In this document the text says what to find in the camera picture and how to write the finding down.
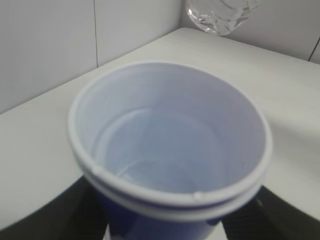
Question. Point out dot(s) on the blue paper cup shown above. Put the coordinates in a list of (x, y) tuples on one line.
[(170, 149)]

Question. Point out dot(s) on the clear water bottle red label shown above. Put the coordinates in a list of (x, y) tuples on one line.
[(220, 17)]

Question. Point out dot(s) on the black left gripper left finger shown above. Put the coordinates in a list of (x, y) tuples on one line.
[(74, 215)]

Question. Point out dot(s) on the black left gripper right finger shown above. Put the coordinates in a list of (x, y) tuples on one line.
[(268, 217)]

